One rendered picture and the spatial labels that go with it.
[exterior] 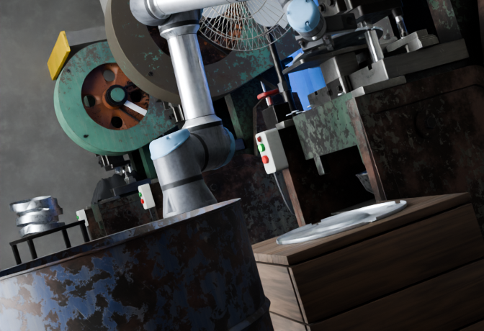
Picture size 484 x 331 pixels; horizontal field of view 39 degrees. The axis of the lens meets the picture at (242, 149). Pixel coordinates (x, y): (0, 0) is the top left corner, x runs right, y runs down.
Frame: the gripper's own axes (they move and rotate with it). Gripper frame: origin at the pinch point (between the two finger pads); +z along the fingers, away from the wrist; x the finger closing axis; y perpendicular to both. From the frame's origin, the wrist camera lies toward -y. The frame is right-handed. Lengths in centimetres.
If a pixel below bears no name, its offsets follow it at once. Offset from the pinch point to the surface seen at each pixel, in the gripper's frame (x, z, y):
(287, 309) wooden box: 64, -63, 18
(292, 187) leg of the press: 36, 23, 27
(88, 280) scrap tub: 49, -120, 26
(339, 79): 10.2, 7.0, 1.7
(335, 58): 4.0, 6.1, 1.0
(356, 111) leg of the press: 24.2, -15.9, -1.9
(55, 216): -3, 209, 223
